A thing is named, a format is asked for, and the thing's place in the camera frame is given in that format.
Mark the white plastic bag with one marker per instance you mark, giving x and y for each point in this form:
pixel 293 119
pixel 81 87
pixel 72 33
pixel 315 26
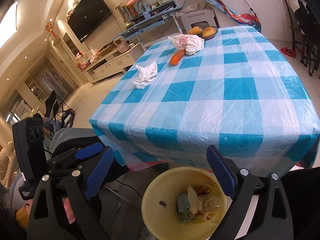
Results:
pixel 190 43

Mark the blue white checkered tablecloth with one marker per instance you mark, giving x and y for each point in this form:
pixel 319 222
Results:
pixel 238 93

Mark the white plastic stool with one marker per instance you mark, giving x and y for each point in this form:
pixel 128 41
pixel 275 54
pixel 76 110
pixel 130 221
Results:
pixel 201 18

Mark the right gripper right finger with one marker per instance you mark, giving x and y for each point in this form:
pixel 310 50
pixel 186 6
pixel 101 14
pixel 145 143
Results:
pixel 272 216

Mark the white tissue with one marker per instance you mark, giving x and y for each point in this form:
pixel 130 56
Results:
pixel 147 75

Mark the yellow trash bin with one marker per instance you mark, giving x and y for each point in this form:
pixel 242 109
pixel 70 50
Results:
pixel 159 204

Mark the right yellow mango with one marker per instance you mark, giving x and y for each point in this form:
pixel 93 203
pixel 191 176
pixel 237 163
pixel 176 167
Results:
pixel 209 32

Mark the clear plastic bottle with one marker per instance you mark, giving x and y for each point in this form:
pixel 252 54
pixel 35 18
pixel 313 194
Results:
pixel 208 204

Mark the dark fruit bowl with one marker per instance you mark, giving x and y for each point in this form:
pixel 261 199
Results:
pixel 205 28

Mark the black clothes on chair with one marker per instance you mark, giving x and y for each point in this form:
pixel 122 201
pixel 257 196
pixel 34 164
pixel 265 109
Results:
pixel 306 20

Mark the cream TV cabinet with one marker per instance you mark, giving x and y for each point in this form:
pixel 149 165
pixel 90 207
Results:
pixel 112 63

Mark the blue children study desk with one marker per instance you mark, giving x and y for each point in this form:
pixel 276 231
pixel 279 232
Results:
pixel 163 14

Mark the wall mounted black television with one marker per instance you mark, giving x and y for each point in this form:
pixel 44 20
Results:
pixel 87 16

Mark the white wall cabinets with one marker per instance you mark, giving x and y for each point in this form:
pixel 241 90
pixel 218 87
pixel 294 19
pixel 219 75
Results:
pixel 273 16

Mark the dark wooden chair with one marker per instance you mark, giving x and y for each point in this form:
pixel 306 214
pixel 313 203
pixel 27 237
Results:
pixel 308 47

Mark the green blue juice carton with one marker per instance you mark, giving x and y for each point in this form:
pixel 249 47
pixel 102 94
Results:
pixel 183 208

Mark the colourful hanging bag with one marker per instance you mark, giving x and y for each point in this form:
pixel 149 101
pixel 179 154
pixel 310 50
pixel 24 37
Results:
pixel 249 19

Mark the row of books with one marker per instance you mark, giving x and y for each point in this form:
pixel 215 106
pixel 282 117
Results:
pixel 127 12

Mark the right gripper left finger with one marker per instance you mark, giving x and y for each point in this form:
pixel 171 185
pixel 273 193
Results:
pixel 61 208

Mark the pink kettlebell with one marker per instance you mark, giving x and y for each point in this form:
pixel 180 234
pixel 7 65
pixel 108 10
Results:
pixel 121 45

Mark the pink plush toy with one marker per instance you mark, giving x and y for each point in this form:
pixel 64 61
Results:
pixel 132 2

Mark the person's left hand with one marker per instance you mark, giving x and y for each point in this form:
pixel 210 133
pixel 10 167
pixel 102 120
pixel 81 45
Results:
pixel 67 207

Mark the red slippers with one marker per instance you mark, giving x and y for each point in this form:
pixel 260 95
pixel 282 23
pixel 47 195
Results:
pixel 288 52

